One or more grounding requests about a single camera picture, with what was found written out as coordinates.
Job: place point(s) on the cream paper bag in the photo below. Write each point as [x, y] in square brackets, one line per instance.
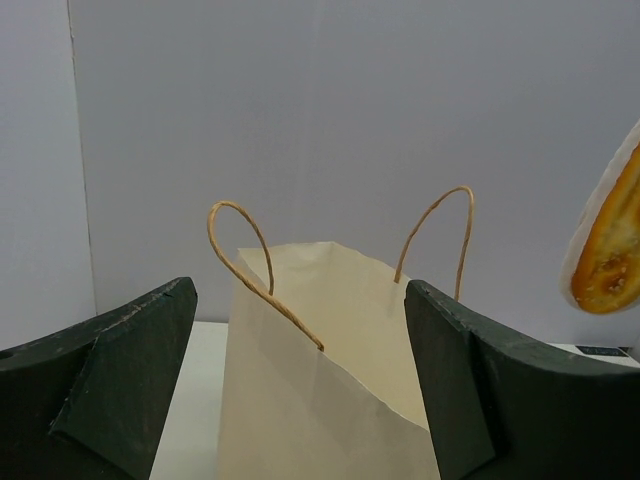
[319, 377]

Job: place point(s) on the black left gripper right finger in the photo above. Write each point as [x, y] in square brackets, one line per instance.
[503, 405]

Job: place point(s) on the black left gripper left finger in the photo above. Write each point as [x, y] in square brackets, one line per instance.
[91, 401]

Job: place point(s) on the long toasted bread loaf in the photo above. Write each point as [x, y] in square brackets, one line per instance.
[600, 271]

